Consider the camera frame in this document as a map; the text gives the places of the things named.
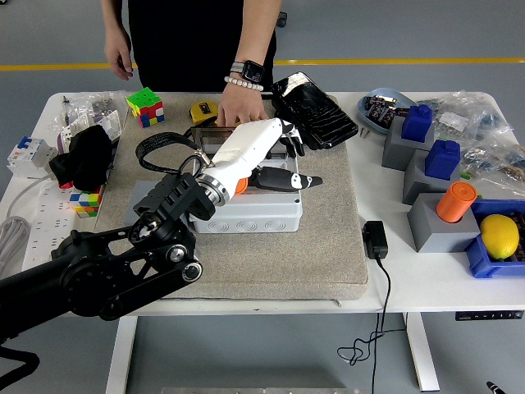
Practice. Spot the person's left hand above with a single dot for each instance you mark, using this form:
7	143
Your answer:
240	104

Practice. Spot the person's right hand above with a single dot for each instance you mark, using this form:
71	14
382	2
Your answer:
117	57

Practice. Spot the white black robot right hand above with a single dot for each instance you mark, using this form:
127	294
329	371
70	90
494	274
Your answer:
493	388

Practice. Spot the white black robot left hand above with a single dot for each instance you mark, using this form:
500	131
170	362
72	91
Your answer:
246	143

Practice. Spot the transparent hinged box lid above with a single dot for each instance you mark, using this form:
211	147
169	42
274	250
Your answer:
209	139

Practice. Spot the orange cylinder battery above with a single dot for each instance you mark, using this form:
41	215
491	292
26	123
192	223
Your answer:
455	203
242	186

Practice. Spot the grey plastic junction box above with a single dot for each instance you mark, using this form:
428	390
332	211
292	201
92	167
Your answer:
254	215

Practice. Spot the person's right forearm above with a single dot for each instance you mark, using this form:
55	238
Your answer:
115	20

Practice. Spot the person's left forearm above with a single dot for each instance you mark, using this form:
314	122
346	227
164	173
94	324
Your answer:
258	33

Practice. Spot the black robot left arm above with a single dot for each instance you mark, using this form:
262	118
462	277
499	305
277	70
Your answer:
123	262

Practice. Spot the black smartwatch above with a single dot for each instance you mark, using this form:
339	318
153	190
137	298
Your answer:
252	71

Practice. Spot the clear bag of metal parts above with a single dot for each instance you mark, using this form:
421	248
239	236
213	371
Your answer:
100	106

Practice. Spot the large colourful puzzle cube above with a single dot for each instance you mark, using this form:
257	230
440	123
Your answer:
145	104

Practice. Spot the person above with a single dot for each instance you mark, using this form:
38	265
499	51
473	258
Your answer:
184	41

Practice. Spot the slim metal screwdriver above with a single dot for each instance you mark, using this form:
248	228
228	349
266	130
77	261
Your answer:
65	108

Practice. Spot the black table control panel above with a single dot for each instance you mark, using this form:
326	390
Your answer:
488	316

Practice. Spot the shiny black zip case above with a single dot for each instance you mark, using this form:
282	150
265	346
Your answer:
313	111

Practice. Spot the white table leg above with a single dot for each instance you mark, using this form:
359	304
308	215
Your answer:
121	353
422	353

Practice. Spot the black cloth bundle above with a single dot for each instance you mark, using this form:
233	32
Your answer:
88	156

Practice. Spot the light blue bowl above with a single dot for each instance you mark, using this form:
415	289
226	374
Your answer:
365	117

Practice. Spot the grey-brown cushion mat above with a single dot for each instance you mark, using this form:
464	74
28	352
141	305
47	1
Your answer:
266	267

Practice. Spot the white circuit breaker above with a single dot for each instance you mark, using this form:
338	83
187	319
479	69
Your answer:
28	154

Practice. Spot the blue plastic bin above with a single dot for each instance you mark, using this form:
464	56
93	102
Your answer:
480	258

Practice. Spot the dark packets in bin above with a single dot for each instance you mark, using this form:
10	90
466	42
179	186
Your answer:
521	254

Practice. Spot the dark snack packets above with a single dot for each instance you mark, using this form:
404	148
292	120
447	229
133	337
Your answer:
379	108

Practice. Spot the small colourful puzzle cube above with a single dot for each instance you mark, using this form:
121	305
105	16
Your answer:
86	203

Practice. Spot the grey block holder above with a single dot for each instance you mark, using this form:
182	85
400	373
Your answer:
398	152
435	234
418	184

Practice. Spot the yellow lemon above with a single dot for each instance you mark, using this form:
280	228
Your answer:
498	236

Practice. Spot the black power adapter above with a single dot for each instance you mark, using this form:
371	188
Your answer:
375	240

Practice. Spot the blue stepped block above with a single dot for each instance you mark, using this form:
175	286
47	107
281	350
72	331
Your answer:
442	160
416	123

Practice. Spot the white power strip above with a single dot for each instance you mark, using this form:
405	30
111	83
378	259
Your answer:
49	221

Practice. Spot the clear bag with white labels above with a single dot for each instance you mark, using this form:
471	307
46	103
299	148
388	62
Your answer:
451	121

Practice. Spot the small green part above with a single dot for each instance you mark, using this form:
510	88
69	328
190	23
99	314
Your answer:
465	175

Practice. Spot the clear bag of dark parts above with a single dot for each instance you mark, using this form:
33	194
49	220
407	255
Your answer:
500	160

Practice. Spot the clear bag of blue parts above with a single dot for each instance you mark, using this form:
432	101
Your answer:
488	115

